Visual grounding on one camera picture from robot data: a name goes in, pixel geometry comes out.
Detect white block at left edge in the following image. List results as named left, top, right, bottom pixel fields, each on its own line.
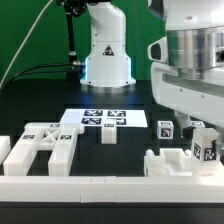
left=0, top=136, right=11, bottom=165

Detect white chair seat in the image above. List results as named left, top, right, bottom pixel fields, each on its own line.
left=144, top=148, right=192, bottom=177

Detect white tagged cube nut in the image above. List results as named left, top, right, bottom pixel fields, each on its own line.
left=191, top=121, right=205, bottom=128
left=157, top=121, right=174, bottom=139

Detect grey cable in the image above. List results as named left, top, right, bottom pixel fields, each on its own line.
left=0, top=0, right=54, bottom=90

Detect black cables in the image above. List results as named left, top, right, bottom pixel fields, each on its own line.
left=2, top=61, right=86, bottom=88

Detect black camera stand pole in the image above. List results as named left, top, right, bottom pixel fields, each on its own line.
left=56, top=0, right=86, bottom=81

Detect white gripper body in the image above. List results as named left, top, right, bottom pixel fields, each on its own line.
left=147, top=37, right=224, bottom=128

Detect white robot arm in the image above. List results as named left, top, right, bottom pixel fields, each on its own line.
left=81, top=0, right=224, bottom=135

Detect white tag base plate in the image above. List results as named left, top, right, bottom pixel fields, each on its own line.
left=60, top=109, right=147, bottom=128

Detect white chair back frame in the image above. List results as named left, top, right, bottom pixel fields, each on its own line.
left=3, top=123, right=84, bottom=177

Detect white U-shaped obstacle fence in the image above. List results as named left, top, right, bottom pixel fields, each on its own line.
left=0, top=141, right=224, bottom=204

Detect white tagged cube nut far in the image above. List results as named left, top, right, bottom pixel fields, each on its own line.
left=191, top=121, right=205, bottom=128

